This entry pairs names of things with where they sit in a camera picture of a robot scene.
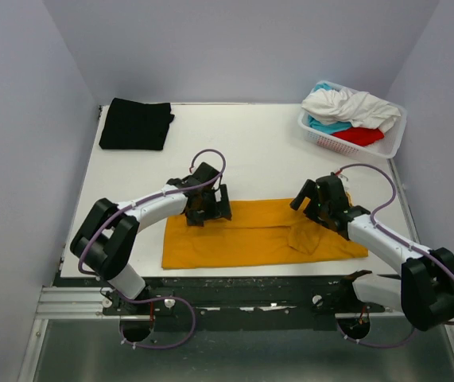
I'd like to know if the aluminium frame rail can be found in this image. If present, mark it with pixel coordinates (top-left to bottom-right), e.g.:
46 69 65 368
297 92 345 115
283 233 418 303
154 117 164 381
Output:
35 284 410 319

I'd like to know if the white plastic laundry basket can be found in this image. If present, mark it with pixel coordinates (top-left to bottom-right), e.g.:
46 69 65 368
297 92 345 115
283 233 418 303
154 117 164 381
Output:
297 81 407 159

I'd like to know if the white crumpled t shirt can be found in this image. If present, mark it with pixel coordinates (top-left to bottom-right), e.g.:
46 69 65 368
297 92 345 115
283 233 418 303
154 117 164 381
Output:
301 88 401 133

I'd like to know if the red t shirt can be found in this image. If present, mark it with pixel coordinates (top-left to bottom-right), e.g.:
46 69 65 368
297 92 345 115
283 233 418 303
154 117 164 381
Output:
333 127 385 146

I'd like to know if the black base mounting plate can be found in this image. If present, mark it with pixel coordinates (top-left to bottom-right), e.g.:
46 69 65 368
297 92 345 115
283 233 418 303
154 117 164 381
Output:
53 275 383 332

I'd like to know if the light blue t shirt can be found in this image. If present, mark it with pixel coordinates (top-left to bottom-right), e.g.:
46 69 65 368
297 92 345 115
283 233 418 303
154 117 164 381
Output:
308 82 352 134

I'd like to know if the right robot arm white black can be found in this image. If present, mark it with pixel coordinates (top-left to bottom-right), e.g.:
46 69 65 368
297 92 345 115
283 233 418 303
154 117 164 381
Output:
290 173 454 331

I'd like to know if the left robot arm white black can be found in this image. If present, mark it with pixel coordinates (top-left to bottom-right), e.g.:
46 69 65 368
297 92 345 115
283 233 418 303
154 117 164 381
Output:
70 162 232 314

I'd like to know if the folded black t shirt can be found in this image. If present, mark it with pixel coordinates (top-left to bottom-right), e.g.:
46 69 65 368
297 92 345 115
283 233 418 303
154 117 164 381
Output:
99 98 175 151

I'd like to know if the yellow t shirt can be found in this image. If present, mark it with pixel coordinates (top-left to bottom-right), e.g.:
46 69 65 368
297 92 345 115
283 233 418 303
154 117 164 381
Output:
161 199 368 270

